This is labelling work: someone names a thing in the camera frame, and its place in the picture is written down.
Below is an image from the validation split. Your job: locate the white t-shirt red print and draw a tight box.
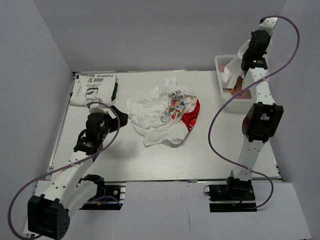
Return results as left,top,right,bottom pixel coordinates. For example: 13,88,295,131
125,89,198,147

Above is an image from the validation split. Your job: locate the white t-shirt colourful cartoon print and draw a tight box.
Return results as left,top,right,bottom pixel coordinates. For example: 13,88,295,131
148,77,200,129

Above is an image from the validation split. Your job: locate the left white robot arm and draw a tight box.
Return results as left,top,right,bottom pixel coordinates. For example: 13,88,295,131
27,105,129,240

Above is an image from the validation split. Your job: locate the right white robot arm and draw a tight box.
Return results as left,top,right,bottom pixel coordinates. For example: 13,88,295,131
225,29,284,200

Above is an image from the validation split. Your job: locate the folded Charlie Brown t-shirt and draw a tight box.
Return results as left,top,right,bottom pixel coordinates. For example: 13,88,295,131
69,73,118,107

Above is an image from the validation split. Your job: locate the white plastic basket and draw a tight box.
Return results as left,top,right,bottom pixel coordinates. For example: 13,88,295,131
214,55,252,114

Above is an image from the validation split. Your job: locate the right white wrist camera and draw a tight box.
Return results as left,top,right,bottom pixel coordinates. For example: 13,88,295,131
258,17,278,35

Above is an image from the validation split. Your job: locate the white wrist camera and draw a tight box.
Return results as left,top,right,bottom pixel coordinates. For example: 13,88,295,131
258,17,278,35
88,103,106,114

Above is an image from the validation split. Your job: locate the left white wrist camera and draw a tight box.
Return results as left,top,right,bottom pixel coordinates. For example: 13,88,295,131
88,103,106,114

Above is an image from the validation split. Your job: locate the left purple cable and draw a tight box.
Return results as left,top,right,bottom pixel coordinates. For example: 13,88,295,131
8,101,123,238

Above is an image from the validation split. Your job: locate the purple cable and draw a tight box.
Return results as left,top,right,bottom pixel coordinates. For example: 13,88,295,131
8,101,123,238
208,15,301,210

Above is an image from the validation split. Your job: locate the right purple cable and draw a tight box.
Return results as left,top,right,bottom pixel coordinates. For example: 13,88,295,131
208,15,301,210

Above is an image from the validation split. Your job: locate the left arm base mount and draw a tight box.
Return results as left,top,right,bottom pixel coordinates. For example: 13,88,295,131
81,182,126,211

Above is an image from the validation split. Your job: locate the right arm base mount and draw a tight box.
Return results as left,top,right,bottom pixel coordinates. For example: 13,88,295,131
203,184,257,213

